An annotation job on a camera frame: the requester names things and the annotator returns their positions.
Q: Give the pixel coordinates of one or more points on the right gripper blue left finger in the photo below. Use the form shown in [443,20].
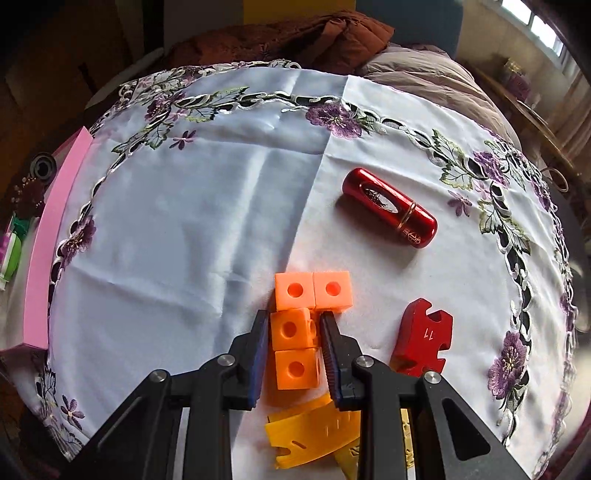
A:
[256,355]

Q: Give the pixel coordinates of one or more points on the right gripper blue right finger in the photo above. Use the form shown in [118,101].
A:
[331,344]

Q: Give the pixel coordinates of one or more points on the orange linked cube blocks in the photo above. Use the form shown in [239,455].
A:
[295,337]

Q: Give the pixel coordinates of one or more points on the yellow-orange plastic shell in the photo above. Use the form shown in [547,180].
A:
[311,430]

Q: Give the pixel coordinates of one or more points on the red puzzle piece block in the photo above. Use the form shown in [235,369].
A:
[422,335]

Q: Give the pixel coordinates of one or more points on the red metal cylinder case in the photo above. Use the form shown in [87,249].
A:
[411,222]

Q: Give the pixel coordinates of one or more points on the pale yellow perforated case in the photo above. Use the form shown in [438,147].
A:
[348,457]

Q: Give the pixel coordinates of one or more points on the white floral embroidered tablecloth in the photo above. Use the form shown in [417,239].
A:
[197,189]

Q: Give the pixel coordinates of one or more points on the pink-rimmed white tray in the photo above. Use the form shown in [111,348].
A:
[25,301]

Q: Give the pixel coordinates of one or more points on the green white plastic gadget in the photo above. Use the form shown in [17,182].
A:
[11,248]

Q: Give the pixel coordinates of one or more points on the pale pink pillow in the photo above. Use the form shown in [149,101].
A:
[429,72]

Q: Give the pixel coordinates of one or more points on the wooden side desk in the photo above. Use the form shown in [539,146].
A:
[523,118]

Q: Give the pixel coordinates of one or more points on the rust orange quilted jacket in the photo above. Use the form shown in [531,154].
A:
[338,43]

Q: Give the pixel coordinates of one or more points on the purple box on desk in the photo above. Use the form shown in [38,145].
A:
[514,79]

